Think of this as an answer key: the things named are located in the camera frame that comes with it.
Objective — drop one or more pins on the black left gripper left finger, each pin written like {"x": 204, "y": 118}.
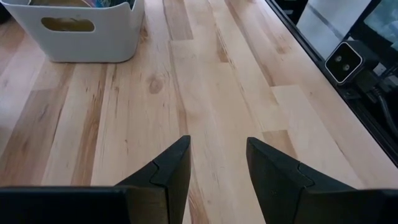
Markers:
{"x": 155, "y": 199}

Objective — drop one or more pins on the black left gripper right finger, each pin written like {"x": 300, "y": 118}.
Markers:
{"x": 280, "y": 193}

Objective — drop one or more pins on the Wild Planet tuna can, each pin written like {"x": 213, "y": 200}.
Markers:
{"x": 68, "y": 25}

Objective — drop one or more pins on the light grey plastic tray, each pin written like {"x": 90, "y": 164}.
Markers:
{"x": 109, "y": 40}

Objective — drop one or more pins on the black aluminium rig frame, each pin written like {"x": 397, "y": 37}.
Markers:
{"x": 357, "y": 109}

